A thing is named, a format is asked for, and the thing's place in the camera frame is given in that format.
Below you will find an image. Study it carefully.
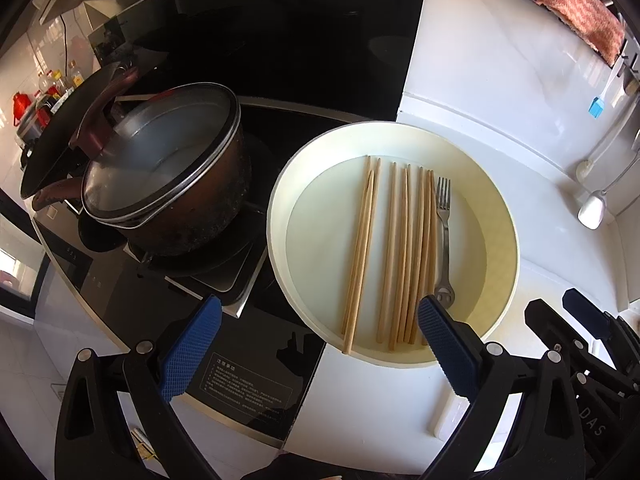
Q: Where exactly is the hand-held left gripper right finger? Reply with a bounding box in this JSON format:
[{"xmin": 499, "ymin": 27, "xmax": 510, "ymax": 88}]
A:
[{"xmin": 417, "ymin": 295, "xmax": 588, "ymax": 480}]

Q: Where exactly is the metal fork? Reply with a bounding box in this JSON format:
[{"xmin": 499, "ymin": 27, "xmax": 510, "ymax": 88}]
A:
[{"xmin": 433, "ymin": 176, "xmax": 455, "ymax": 311}]

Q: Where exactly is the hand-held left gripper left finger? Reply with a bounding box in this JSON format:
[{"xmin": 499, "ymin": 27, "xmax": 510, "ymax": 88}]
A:
[{"xmin": 54, "ymin": 295, "xmax": 222, "ymax": 480}]

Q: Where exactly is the blue silicone brush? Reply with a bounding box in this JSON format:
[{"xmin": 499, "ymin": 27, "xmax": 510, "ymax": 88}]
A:
[{"xmin": 588, "ymin": 55, "xmax": 626, "ymax": 119}]

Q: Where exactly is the white round bowl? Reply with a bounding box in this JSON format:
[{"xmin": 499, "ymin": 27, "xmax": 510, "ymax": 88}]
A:
[{"xmin": 266, "ymin": 121, "xmax": 521, "ymax": 370}]

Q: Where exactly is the black integrated stove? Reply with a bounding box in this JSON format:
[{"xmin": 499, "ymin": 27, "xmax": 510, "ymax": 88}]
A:
[{"xmin": 32, "ymin": 0, "xmax": 431, "ymax": 450}]

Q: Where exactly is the glass pot lid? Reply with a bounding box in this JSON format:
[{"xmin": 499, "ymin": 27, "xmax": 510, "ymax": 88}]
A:
[{"xmin": 80, "ymin": 82, "xmax": 241, "ymax": 223}]

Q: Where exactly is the white dish brush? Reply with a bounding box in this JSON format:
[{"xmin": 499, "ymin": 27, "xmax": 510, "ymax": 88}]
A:
[{"xmin": 575, "ymin": 105, "xmax": 638, "ymax": 182}]

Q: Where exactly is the red plastic bag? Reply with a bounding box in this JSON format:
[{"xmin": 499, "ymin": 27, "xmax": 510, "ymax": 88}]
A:
[{"xmin": 12, "ymin": 92, "xmax": 32, "ymax": 127}]

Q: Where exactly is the group of wooden chopsticks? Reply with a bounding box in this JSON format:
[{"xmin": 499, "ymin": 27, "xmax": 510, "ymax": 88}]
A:
[{"xmin": 341, "ymin": 156, "xmax": 438, "ymax": 353}]

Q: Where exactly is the steel spatula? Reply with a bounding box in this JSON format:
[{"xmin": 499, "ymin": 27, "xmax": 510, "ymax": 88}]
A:
[{"xmin": 577, "ymin": 150, "xmax": 640, "ymax": 231}]

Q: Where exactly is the black wok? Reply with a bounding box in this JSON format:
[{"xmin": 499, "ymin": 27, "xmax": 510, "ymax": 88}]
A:
[{"xmin": 20, "ymin": 61, "xmax": 140, "ymax": 200}]

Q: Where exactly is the brown cooking pot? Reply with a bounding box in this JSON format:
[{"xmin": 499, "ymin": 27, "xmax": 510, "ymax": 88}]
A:
[{"xmin": 32, "ymin": 81, "xmax": 253, "ymax": 256}]

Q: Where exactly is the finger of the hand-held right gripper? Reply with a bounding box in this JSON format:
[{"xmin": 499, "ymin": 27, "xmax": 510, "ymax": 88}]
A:
[
  {"xmin": 562, "ymin": 287, "xmax": 640, "ymax": 357},
  {"xmin": 524, "ymin": 298, "xmax": 632, "ymax": 397}
]

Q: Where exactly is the pink dish cloth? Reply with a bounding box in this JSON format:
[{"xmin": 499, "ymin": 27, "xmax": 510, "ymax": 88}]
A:
[{"xmin": 527, "ymin": 0, "xmax": 626, "ymax": 63}]

